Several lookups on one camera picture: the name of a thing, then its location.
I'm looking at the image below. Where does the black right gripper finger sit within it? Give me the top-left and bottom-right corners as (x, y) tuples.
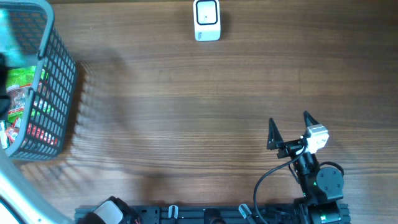
(303, 111), (319, 128)
(267, 118), (284, 150)

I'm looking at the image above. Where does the red candy bar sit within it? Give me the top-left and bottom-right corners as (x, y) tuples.
(27, 123), (59, 146)

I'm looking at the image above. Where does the green snack bag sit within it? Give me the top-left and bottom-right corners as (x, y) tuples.
(6, 66), (37, 123)

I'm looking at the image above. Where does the red white small box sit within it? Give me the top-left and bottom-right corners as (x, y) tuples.
(6, 118), (22, 143)

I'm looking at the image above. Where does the light blue tissue pack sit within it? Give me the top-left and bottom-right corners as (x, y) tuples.
(1, 9), (26, 68)

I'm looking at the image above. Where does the dark green gum pack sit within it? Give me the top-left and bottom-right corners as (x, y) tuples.
(0, 120), (9, 149)

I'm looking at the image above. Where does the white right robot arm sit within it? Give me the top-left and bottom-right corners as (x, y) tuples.
(267, 111), (351, 224)

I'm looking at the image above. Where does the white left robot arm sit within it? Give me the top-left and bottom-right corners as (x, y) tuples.
(1, 150), (142, 224)

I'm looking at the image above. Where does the white barcode scanner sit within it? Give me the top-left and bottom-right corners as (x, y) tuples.
(193, 0), (221, 42)

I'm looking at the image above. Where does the dark grey plastic basket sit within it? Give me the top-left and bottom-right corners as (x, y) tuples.
(1, 1), (77, 161)

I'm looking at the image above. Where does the black right camera cable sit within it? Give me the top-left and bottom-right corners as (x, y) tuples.
(252, 144), (308, 224)

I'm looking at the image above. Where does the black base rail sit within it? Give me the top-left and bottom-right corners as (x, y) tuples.
(73, 203), (351, 224)

